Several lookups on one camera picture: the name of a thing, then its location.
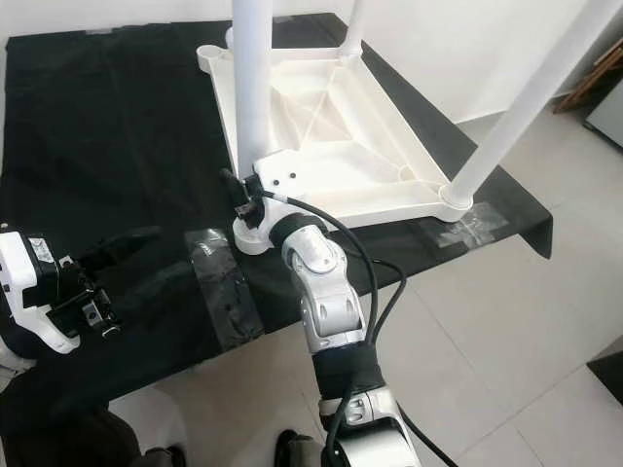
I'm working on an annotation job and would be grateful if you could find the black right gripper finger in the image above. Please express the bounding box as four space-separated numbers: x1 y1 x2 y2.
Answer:
219 167 251 217

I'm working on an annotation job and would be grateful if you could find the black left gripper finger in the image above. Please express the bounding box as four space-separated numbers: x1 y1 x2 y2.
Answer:
76 226 163 275
112 263 207 324

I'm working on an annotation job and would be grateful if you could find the white plastic children table top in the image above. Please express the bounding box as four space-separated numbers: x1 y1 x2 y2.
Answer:
197 41 476 256

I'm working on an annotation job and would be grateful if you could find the robot right leg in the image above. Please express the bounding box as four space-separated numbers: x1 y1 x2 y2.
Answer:
273 428 342 467

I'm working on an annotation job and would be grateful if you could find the brown wooden board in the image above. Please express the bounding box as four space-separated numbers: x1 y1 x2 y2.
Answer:
553 39 623 116

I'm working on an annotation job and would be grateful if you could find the grey refrigerator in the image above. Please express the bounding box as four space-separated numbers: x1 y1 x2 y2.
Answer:
584 73 623 152

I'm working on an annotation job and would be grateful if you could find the black side table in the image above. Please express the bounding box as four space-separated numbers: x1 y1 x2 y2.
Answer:
587 334 623 405

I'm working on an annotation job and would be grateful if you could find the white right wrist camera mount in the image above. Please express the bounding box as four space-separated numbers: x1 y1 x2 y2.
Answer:
253 149 317 239

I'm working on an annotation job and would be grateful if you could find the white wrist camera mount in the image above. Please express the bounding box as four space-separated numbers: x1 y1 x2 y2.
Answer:
253 149 317 239
0 232 81 354

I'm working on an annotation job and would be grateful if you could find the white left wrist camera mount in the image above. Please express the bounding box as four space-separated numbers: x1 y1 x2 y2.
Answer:
0 232 81 354

